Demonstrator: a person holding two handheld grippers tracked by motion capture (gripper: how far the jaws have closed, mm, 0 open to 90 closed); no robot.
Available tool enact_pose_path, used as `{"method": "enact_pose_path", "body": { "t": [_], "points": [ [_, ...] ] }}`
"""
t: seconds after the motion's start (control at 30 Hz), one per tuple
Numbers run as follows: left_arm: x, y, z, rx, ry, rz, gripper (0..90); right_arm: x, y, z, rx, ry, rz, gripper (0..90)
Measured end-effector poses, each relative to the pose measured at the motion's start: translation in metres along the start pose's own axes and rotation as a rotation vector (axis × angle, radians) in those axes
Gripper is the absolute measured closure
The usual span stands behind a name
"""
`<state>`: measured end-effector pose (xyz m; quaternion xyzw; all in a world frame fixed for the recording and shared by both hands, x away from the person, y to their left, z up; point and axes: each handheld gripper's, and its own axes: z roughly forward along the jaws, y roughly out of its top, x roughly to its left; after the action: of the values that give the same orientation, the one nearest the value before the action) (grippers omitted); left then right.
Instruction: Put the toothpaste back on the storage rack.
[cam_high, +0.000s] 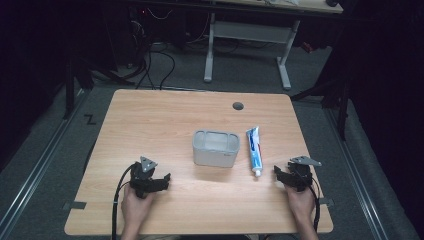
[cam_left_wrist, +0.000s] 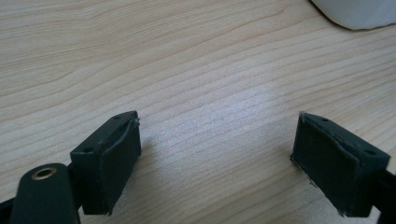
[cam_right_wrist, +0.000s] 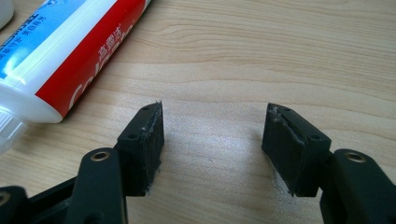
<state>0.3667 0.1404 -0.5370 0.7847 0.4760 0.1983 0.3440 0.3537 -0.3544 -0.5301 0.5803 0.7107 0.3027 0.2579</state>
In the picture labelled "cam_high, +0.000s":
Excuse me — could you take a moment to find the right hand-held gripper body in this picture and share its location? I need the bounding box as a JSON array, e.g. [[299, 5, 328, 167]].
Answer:
[[285, 155, 323, 193]]

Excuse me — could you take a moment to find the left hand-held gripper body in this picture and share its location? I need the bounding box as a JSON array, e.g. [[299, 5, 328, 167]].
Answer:
[[129, 155, 159, 200]]

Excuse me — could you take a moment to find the blue white toothpaste tube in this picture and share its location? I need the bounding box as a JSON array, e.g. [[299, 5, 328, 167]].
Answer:
[[245, 125, 265, 178]]

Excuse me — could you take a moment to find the grey plastic holder box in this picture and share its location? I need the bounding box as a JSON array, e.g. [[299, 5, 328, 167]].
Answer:
[[191, 129, 241, 169]]

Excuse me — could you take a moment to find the person's right hand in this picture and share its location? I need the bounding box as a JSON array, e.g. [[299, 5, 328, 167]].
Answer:
[[284, 184, 318, 230]]

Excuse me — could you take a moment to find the person's left hand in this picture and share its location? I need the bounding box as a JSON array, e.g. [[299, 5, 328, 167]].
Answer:
[[120, 183, 156, 233]]

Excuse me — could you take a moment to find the black metal stand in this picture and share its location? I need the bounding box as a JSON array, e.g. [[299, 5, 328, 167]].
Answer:
[[62, 54, 136, 121], [289, 74, 352, 142]]

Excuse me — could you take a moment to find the dark computer case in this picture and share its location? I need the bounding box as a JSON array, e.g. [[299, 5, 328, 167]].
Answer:
[[128, 6, 188, 51]]

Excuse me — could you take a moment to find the wooden desk top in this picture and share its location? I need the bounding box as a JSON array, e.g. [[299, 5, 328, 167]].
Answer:
[[213, 0, 344, 15]]

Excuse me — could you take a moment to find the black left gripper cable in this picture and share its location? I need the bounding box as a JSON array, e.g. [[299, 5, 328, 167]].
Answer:
[[111, 163, 138, 240]]

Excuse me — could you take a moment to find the metal floor rail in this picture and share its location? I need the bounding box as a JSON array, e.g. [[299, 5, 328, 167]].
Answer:
[[324, 108, 390, 240], [0, 88, 92, 240]]

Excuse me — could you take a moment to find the black floor cable loop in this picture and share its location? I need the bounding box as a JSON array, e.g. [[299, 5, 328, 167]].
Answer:
[[135, 49, 177, 91]]

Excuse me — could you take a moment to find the white metal desk frame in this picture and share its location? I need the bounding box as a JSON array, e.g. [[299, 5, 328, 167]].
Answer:
[[203, 12, 302, 91]]

